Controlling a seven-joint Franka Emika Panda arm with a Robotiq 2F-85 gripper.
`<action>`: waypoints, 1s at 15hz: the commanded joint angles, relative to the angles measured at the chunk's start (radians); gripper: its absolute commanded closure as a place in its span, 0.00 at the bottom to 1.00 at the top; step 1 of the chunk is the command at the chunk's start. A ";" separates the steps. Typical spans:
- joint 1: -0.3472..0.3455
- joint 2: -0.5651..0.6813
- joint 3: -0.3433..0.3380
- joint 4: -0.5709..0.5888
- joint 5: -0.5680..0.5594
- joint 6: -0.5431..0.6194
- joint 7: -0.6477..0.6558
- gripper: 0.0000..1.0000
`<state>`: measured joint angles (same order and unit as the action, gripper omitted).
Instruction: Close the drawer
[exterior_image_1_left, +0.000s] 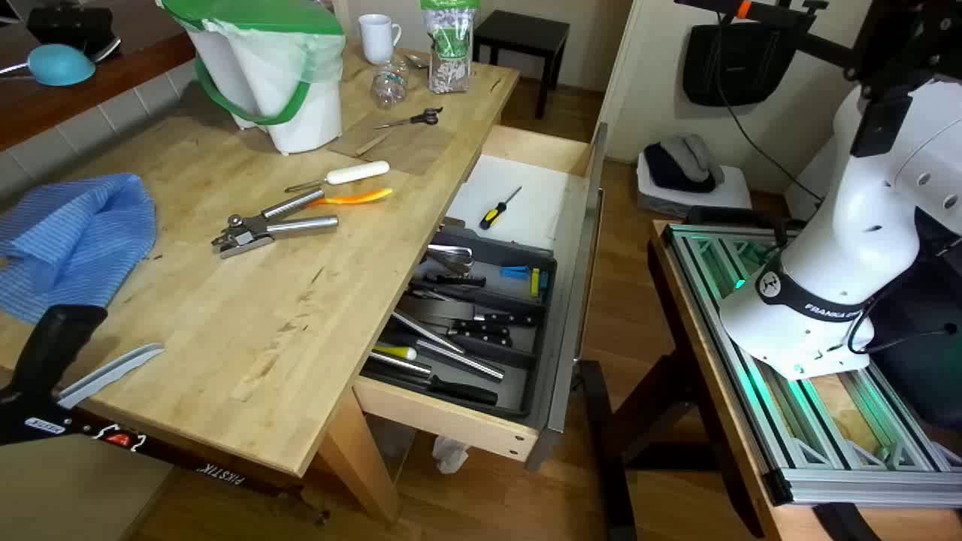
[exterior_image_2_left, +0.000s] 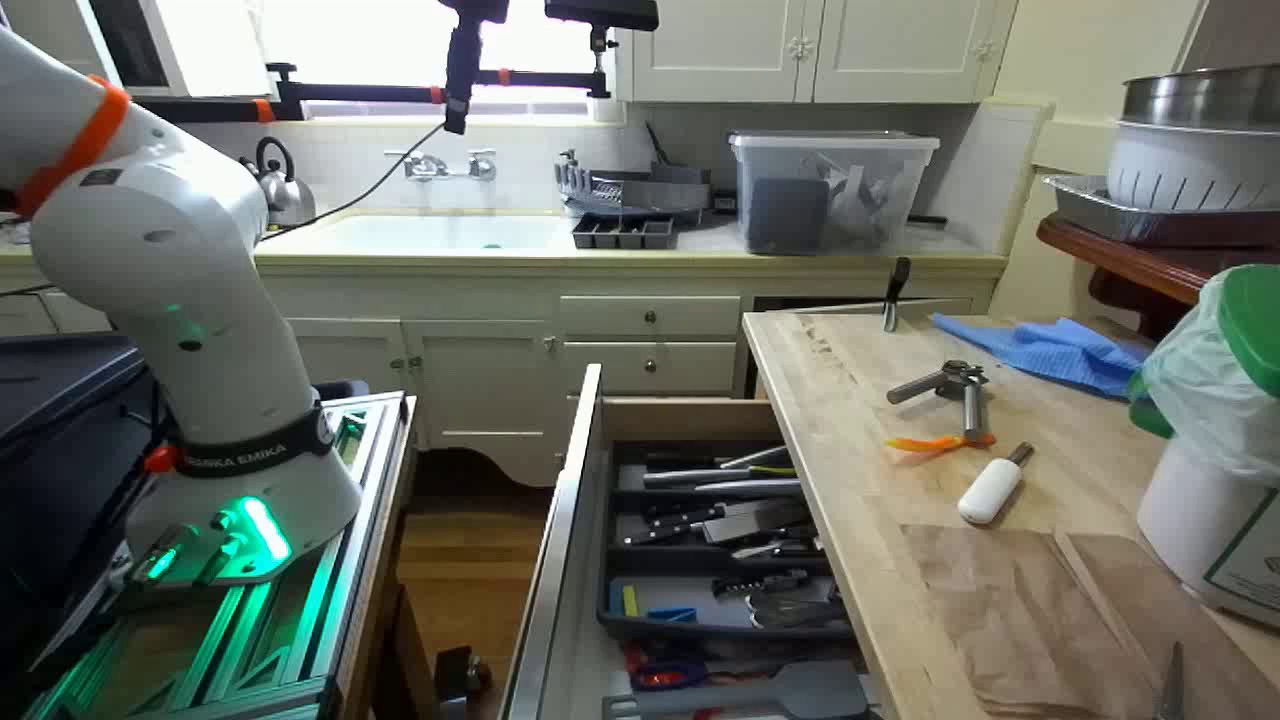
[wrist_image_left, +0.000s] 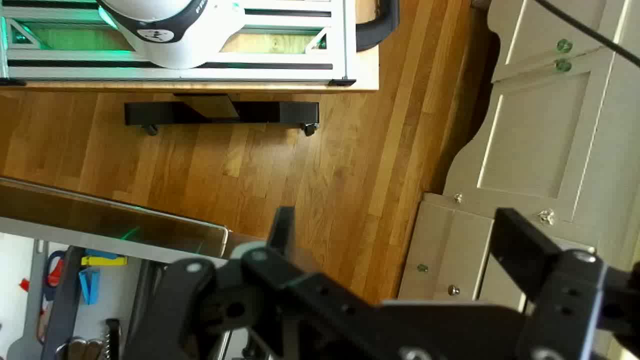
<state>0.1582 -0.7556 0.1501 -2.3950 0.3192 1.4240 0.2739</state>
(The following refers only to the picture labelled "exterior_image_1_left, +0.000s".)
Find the black bag on wall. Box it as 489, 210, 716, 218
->
684, 23, 798, 106

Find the clear plastic bag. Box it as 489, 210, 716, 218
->
422, 0, 480, 94

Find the yellow black screwdriver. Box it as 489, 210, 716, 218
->
479, 188, 522, 231

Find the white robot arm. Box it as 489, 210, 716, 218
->
718, 78, 962, 380

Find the black stool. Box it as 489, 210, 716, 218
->
472, 10, 567, 115

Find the orange handled tool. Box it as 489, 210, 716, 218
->
314, 188, 393, 209

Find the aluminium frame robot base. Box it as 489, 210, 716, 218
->
663, 223, 962, 509

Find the blue round object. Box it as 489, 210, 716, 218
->
4, 42, 97, 86

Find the white mug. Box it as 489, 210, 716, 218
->
357, 13, 404, 63

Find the glass jar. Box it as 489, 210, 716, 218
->
371, 63, 408, 107

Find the white green shopping bag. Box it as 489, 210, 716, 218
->
158, 0, 347, 157

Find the wooden table drawer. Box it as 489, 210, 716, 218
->
356, 126, 603, 466

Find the grey shoe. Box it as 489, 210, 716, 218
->
645, 136, 724, 192

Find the blue cloth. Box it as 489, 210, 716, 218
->
0, 175, 158, 326

